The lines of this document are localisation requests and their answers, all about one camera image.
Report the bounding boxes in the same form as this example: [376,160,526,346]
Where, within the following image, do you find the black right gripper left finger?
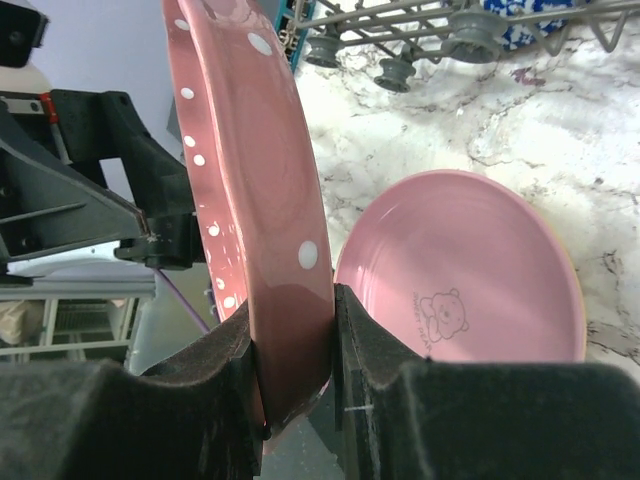
[129,304,262,479]

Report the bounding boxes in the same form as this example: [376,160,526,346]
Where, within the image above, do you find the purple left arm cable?
[154,267,211,334]

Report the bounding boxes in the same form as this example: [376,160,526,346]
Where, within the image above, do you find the grey wire dish rack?
[291,1,639,93]

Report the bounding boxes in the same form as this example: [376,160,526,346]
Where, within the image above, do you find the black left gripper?
[1,89,205,288]

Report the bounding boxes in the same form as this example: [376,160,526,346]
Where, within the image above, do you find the plain pink bear plate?
[335,170,586,363]

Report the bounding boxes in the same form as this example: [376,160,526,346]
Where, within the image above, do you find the orange blue patterned bowl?
[482,0,594,51]

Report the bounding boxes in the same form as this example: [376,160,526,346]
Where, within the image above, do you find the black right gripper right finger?
[334,284,430,479]

